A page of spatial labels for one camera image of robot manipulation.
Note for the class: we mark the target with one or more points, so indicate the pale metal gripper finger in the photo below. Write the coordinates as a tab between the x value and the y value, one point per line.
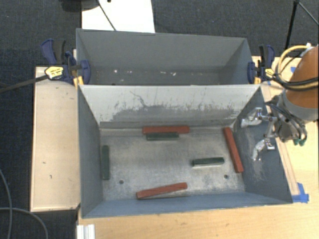
251	119
260	148

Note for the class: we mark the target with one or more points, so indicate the red-brown flat block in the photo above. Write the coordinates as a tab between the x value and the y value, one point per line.
165	129
162	190
233	149

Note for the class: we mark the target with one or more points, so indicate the dark green flat block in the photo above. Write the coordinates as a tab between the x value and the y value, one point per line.
208	161
162	136
105	162

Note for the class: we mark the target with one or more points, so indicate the grey metal bin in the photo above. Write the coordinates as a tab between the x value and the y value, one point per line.
174	123

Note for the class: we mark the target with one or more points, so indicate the pale wood flat board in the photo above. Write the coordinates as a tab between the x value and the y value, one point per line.
53	143

